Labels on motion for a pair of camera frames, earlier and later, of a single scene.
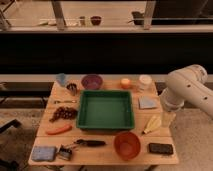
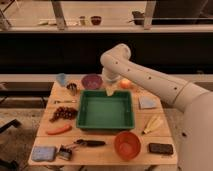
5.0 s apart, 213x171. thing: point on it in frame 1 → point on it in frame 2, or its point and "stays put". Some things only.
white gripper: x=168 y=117 → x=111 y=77
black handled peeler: x=95 y=143 stays put
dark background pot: x=138 y=18 stays put
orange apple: x=125 y=83 stays put
